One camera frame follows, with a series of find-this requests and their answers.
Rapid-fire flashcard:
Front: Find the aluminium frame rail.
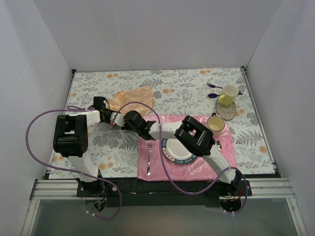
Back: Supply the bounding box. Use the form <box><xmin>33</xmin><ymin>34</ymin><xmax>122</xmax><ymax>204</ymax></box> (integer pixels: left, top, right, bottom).
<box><xmin>21</xmin><ymin>178</ymin><xmax>307</xmax><ymax>236</ymax></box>

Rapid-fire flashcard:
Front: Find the purple plastic fork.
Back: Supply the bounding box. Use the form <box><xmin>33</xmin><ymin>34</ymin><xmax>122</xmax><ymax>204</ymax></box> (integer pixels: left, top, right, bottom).
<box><xmin>207</xmin><ymin>83</ymin><xmax>223</xmax><ymax>89</ymax></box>

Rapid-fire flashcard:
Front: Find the purple plastic spoon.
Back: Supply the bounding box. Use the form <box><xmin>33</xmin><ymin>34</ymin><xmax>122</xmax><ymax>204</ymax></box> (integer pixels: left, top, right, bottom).
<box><xmin>207</xmin><ymin>92</ymin><xmax>243</xmax><ymax>98</ymax></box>

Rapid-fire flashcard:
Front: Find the floral tablecloth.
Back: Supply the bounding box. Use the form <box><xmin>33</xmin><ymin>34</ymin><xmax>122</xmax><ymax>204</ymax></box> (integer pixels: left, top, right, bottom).
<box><xmin>48</xmin><ymin>67</ymin><xmax>276</xmax><ymax>179</ymax></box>

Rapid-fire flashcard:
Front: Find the yellow green mug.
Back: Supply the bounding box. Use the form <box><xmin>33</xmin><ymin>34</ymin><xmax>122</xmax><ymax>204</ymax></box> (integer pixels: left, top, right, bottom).
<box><xmin>217</xmin><ymin>84</ymin><xmax>239</xmax><ymax>106</ymax></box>

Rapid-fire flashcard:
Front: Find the silver spoon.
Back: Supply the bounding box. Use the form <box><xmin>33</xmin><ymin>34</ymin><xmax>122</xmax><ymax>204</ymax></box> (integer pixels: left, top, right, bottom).
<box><xmin>216</xmin><ymin>140</ymin><xmax>222</xmax><ymax>151</ymax></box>

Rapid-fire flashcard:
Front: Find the peach satin napkin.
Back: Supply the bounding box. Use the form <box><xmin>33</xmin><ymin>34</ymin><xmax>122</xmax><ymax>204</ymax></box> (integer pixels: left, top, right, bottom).
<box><xmin>109</xmin><ymin>86</ymin><xmax>155</xmax><ymax>111</ymax></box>

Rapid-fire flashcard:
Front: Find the speckled round coaster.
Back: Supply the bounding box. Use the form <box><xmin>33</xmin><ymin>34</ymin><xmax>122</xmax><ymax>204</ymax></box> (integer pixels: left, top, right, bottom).
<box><xmin>216</xmin><ymin>101</ymin><xmax>236</xmax><ymax>121</ymax></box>

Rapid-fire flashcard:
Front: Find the silver fork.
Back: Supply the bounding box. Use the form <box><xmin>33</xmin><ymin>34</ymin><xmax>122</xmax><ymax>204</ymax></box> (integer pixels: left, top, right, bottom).
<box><xmin>147</xmin><ymin>142</ymin><xmax>153</xmax><ymax>176</ymax></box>

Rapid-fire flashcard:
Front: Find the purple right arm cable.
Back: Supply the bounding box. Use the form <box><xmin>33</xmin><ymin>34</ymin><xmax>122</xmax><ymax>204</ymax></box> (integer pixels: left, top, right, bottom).
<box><xmin>113</xmin><ymin>101</ymin><xmax>249</xmax><ymax>214</ymax></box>

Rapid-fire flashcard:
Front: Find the white plate teal rim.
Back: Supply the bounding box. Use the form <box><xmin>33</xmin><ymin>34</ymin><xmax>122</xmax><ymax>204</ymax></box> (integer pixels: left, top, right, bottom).
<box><xmin>161</xmin><ymin>139</ymin><xmax>197</xmax><ymax>165</ymax></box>

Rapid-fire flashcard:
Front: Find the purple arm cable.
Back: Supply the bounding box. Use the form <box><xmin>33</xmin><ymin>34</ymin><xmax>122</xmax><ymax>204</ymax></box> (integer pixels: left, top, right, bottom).
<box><xmin>26</xmin><ymin>105</ymin><xmax>124</xmax><ymax>220</ymax></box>
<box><xmin>113</xmin><ymin>101</ymin><xmax>249</xmax><ymax>214</ymax></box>

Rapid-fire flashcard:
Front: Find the cream enamel mug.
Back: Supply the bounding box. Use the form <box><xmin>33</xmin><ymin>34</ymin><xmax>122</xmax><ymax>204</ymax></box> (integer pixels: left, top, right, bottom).
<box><xmin>207</xmin><ymin>113</ymin><xmax>225</xmax><ymax>138</ymax></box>

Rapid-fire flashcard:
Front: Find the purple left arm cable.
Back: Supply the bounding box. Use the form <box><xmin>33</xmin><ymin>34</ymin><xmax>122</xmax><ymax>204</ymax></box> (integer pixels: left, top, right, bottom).
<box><xmin>26</xmin><ymin>105</ymin><xmax>124</xmax><ymax>220</ymax></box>

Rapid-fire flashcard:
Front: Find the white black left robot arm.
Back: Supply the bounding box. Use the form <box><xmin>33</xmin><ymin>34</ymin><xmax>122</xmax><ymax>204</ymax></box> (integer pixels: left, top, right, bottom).
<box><xmin>53</xmin><ymin>96</ymin><xmax>112</xmax><ymax>197</ymax></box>

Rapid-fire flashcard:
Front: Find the pink rose placemat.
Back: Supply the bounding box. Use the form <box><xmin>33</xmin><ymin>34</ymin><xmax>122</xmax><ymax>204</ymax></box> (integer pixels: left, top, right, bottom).
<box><xmin>137</xmin><ymin>122</ymin><xmax>237</xmax><ymax>181</ymax></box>

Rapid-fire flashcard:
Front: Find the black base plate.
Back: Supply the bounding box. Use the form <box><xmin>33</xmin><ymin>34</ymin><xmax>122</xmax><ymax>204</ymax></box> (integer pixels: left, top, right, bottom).
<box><xmin>76</xmin><ymin>178</ymin><xmax>252</xmax><ymax>207</ymax></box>

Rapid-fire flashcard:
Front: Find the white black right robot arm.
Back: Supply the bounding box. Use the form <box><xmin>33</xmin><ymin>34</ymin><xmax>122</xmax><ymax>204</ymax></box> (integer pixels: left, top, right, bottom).
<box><xmin>110</xmin><ymin>111</ymin><xmax>245</xmax><ymax>196</ymax></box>

